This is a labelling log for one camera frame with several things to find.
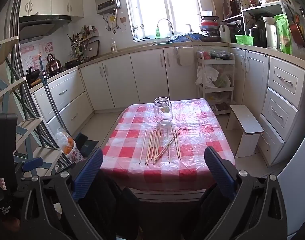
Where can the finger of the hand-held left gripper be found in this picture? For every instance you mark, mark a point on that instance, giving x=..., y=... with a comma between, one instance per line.
x=32, y=163

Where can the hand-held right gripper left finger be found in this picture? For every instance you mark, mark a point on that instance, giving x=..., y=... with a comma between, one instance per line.
x=88, y=172

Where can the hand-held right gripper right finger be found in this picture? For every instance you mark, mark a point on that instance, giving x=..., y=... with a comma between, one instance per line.
x=220, y=172

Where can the bunch of wooden chopsticks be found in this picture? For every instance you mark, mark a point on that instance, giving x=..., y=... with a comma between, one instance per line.
x=156, y=142

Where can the clear glass jar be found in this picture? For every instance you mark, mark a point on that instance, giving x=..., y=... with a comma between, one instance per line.
x=163, y=111

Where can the black floor scale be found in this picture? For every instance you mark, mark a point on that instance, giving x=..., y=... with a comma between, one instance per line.
x=88, y=145

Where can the bag of oranges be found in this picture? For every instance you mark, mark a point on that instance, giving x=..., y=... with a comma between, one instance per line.
x=68, y=146

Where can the wooden step ladder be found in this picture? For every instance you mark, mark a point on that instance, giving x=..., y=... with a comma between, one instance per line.
x=25, y=127

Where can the red checkered plastic tablecloth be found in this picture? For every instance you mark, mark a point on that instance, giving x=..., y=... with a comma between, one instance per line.
x=187, y=135

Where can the small white stool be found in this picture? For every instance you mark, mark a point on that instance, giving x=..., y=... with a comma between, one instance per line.
x=247, y=125

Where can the white drawer cabinet under stove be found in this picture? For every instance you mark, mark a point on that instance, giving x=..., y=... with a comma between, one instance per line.
x=65, y=97

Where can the white rolling storage cart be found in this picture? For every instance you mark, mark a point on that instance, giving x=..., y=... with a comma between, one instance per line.
x=216, y=95

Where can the black wok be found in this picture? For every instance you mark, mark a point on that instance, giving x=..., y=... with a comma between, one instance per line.
x=33, y=76

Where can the white plastic bag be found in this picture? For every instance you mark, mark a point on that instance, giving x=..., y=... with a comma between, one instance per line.
x=208, y=77

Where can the white two-door base cabinet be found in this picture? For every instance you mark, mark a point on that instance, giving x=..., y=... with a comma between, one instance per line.
x=252, y=77

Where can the copper kettle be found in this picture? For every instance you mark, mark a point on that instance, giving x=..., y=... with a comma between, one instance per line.
x=53, y=63

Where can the white sink base cabinets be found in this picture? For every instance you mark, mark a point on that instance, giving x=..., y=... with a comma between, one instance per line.
x=142, y=77

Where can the white hanging door bin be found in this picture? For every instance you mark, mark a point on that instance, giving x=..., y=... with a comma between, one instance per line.
x=185, y=56

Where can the clear plastic bottle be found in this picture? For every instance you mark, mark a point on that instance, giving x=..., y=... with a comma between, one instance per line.
x=113, y=46

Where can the green plastic basket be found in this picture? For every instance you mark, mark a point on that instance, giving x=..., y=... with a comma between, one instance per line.
x=243, y=39

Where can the black range hood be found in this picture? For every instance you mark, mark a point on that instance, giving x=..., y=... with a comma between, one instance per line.
x=40, y=23

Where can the blue crumpled bag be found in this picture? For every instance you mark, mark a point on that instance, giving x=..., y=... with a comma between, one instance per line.
x=186, y=37

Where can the black pot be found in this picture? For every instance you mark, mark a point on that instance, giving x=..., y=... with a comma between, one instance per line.
x=256, y=36

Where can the stack of pots and bowls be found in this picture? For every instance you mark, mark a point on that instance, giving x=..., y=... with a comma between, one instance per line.
x=210, y=28

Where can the white electric kettle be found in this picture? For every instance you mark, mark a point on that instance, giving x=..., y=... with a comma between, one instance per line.
x=271, y=33

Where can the black microwave oven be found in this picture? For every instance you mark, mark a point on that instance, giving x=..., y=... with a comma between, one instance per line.
x=233, y=23

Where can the green packet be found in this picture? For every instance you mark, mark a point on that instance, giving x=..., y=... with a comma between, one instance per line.
x=283, y=33

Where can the green soap bottle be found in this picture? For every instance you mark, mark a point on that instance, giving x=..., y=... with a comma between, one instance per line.
x=157, y=33

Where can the chrome kitchen faucet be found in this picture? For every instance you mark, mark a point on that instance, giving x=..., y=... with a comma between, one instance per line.
x=171, y=26

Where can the hanging copper pan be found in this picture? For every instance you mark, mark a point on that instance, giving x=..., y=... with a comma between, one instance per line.
x=297, y=33

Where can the white countertop shelf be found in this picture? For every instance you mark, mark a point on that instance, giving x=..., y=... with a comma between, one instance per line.
x=265, y=6

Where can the kitchen window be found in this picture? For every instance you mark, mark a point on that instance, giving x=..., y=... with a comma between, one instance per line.
x=165, y=5

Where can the pink wall stickers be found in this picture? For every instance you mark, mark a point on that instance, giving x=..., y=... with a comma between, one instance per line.
x=33, y=55

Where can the wall utensil rack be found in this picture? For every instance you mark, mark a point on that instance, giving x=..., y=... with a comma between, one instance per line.
x=83, y=45

